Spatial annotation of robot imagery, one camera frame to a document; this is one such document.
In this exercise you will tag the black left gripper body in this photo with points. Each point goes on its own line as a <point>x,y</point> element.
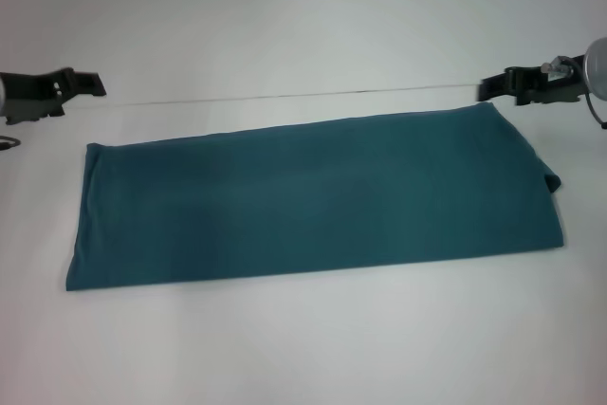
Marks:
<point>33,87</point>

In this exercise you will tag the left gripper black slim finger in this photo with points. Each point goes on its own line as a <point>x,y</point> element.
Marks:
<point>87,83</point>

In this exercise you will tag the right gripper black long finger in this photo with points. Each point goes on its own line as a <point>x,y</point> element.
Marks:
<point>493,87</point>

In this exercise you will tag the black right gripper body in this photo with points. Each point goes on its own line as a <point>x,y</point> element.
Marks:
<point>545,85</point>

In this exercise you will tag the teal t-shirt with FREE print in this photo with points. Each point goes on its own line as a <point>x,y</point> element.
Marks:
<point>308,196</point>

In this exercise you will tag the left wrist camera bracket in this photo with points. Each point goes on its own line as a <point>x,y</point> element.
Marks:
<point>33,113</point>

